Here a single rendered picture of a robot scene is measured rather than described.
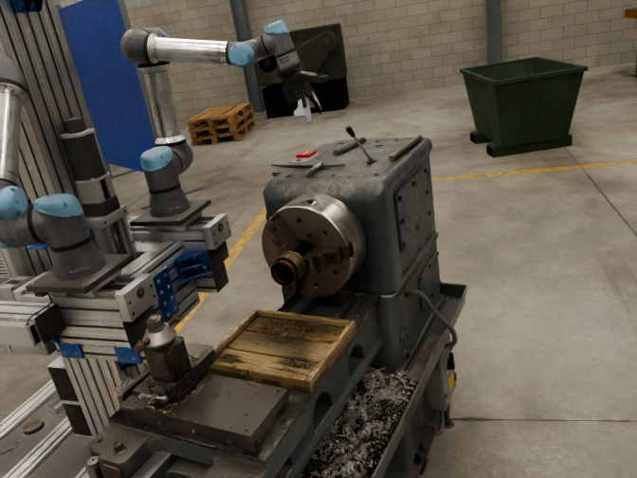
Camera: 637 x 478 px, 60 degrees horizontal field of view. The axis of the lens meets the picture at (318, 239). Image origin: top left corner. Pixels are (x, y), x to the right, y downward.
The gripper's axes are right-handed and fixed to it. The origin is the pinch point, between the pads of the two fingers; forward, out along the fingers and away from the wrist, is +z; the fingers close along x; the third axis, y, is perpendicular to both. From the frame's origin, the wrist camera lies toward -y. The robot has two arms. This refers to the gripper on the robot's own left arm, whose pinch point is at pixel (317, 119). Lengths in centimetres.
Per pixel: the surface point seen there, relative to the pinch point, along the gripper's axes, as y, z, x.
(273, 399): -1, 43, 100
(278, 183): 13.8, 13.1, 22.7
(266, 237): 16, 24, 42
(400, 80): 144, 109, -957
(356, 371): -1, 71, 55
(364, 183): -16.8, 20.2, 28.9
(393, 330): -9, 72, 34
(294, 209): 1.9, 17.3, 44.3
